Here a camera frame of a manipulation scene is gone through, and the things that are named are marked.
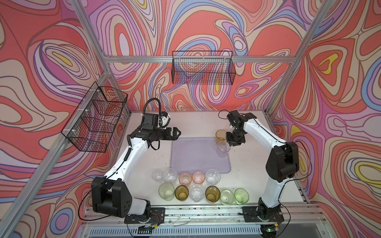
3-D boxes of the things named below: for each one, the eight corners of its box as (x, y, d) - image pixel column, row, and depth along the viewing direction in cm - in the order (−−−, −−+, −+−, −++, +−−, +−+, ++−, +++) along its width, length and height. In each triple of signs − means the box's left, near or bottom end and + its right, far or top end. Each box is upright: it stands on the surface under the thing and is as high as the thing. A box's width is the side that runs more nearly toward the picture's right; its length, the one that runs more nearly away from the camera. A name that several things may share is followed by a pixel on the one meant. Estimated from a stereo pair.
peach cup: (179, 186, 84) (178, 181, 79) (179, 176, 88) (179, 172, 82) (191, 186, 84) (191, 181, 79) (191, 176, 88) (191, 172, 82)
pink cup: (192, 184, 85) (192, 180, 79) (192, 174, 88) (192, 170, 83) (204, 185, 85) (205, 180, 79) (203, 174, 88) (204, 170, 83)
